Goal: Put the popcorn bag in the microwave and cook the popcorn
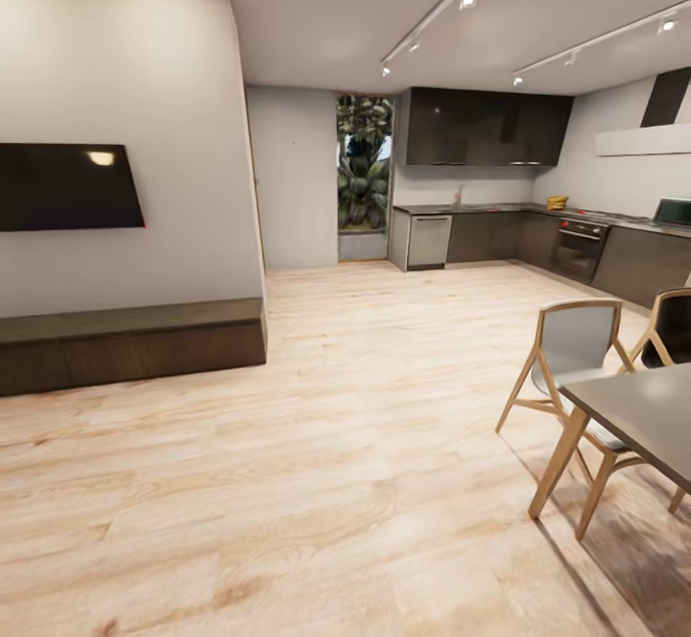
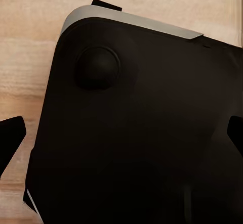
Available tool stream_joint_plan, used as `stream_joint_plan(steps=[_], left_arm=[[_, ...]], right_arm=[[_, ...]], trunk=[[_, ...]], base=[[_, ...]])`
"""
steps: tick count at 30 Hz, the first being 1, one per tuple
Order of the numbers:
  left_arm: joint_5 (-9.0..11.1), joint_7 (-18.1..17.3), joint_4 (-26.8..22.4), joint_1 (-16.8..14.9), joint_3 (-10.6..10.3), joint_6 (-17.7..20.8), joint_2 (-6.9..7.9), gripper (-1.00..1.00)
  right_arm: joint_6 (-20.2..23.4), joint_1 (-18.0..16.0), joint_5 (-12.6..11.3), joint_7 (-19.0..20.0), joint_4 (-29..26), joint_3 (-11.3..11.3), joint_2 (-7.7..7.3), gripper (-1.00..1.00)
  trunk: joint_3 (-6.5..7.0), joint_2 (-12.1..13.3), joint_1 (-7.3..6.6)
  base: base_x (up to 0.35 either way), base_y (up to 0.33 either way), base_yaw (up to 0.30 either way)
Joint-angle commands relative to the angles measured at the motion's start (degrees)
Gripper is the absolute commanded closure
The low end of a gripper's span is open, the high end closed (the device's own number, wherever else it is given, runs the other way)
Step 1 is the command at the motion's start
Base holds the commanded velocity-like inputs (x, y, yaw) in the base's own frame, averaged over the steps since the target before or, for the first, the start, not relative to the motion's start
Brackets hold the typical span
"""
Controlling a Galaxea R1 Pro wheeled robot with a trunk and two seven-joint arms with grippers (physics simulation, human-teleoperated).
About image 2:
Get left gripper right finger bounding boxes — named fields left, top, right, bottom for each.
left=227, top=115, right=243, bottom=156

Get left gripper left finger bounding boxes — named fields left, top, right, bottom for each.
left=0, top=116, right=26, bottom=176

